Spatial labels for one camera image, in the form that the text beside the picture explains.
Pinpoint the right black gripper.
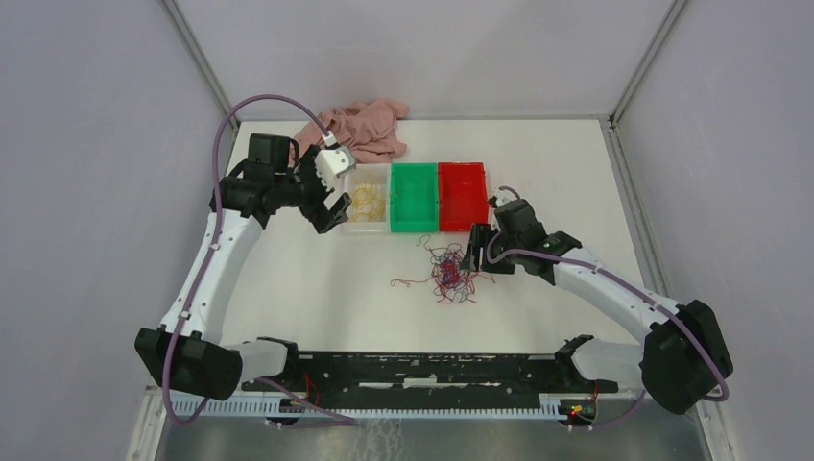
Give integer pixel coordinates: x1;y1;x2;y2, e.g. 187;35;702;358
459;221;523;275

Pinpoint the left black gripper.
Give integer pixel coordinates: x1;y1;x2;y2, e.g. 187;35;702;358
275;146;351;233

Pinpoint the yellow wires bundle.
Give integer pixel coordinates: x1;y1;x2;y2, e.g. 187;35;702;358
349;182;388;224

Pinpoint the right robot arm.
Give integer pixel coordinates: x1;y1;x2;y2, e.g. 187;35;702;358
461;198;733;415

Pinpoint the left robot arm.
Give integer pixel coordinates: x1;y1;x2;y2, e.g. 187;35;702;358
134;134;356;400

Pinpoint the clear plastic bin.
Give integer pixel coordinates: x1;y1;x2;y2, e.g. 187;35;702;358
342;163;391;234

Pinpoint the red plastic bin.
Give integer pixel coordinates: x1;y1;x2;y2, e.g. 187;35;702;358
438;162;490;232

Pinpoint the green plastic bin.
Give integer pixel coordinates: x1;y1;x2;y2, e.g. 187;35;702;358
390;162;440;233

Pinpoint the pink crumpled garment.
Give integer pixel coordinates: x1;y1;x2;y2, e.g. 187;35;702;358
318;99;410;163

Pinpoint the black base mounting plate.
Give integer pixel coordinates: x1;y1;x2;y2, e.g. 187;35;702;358
274;347;619;410

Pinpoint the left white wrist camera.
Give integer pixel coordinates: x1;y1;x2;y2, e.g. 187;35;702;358
315;131;356;191

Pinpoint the white slotted cable duct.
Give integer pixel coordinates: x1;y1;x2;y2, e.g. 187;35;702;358
200;395;567;422

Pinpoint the aluminium frame rail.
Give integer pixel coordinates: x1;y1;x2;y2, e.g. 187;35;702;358
144;352;721;399

